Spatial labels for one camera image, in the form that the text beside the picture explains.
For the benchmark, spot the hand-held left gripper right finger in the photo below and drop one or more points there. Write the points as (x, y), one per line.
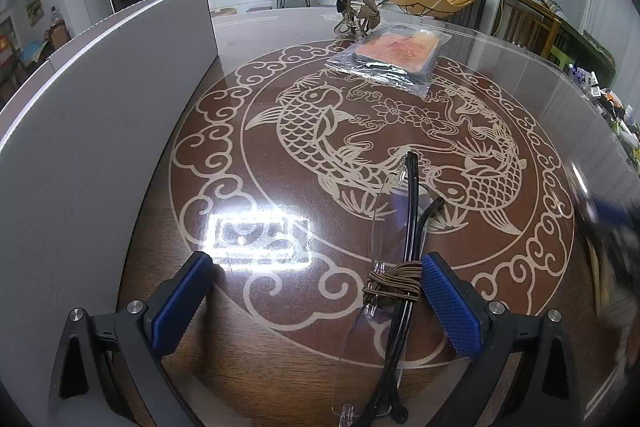
(452, 307)

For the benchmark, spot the white partition board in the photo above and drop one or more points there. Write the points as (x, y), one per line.
(90, 132)

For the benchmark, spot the cluttered side shelf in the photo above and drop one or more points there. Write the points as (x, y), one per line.
(30, 49)

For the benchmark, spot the framed wall painting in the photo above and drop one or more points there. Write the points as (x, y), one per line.
(33, 4)

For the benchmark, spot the dark decorative table ornament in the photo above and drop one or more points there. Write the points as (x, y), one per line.
(357, 9)

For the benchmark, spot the black rimless eyeglasses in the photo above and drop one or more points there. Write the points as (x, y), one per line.
(412, 207)

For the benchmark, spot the wooden chair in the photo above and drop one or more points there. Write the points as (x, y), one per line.
(525, 24)

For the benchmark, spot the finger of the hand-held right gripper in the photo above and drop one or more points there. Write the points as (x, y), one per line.
(607, 209)

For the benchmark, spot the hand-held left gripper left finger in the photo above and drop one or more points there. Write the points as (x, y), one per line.
(177, 304)

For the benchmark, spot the clear plastic bag with packet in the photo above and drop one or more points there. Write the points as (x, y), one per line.
(395, 57)

